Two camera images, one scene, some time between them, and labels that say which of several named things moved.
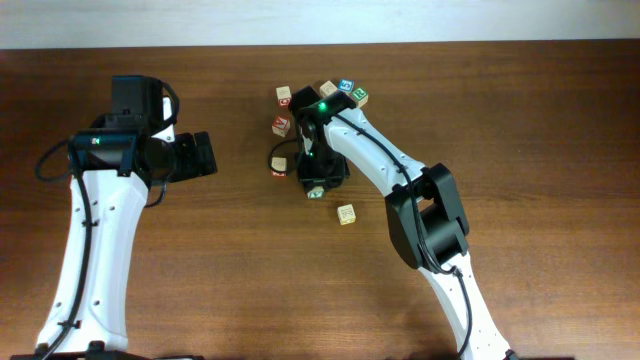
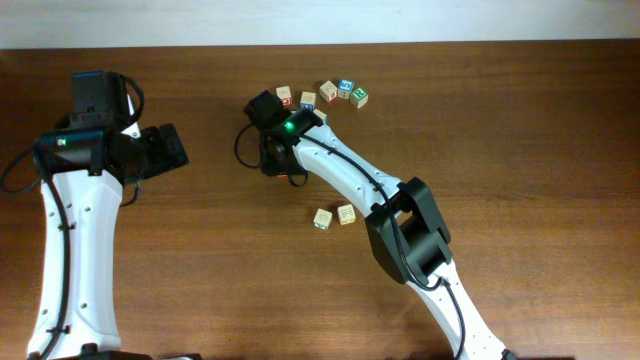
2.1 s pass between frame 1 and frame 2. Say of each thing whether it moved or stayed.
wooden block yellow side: stayed
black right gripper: moved
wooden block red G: stayed
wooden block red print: stayed
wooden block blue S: stayed
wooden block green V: moved
